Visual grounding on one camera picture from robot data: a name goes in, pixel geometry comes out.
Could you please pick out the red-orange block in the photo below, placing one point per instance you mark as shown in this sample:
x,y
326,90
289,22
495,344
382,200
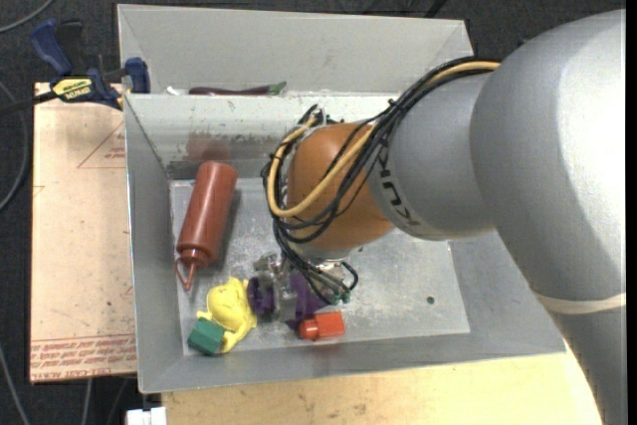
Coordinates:
x,y
326,326

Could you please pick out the red-brown squeeze bottle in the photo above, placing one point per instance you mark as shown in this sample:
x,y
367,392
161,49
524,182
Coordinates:
x,y
206,214

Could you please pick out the grey metal bin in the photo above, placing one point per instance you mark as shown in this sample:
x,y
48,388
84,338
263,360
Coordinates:
x,y
398,303

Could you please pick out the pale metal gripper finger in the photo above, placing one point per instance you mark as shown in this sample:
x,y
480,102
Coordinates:
x,y
288,306
269,266

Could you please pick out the green block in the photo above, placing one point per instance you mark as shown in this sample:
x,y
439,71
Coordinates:
x,y
205,337

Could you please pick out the purple toy eggplant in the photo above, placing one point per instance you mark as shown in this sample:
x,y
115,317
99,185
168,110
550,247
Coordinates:
x,y
234,89

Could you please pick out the purple toy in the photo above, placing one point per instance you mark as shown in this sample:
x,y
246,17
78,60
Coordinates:
x,y
306,296

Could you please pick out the brown cardboard board, red print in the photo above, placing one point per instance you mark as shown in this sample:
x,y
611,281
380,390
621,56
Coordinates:
x,y
79,224

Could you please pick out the yellow toy duck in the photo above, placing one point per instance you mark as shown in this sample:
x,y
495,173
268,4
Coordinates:
x,y
228,306

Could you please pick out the small white object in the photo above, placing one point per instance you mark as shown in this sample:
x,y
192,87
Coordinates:
x,y
174,90

